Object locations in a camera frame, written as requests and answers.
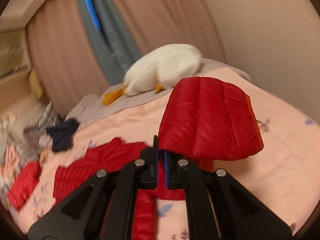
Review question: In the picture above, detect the large red down jacket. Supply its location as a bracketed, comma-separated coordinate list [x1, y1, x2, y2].
[53, 77, 264, 239]

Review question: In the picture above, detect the pile of pink clothes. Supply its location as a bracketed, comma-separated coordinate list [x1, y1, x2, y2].
[1, 115, 28, 201]

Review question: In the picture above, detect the small red down jacket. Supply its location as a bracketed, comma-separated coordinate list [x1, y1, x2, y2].
[7, 161, 42, 211]

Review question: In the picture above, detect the navy blue garment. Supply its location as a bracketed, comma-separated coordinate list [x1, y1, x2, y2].
[46, 118, 80, 153]

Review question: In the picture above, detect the grey plaid pillow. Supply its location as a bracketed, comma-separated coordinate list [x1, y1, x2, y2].
[16, 102, 60, 162]

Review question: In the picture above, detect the pink curtain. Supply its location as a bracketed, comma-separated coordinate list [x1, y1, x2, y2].
[26, 0, 227, 116]

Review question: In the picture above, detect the white goose plush toy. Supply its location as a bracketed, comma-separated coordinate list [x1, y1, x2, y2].
[101, 44, 202, 105]

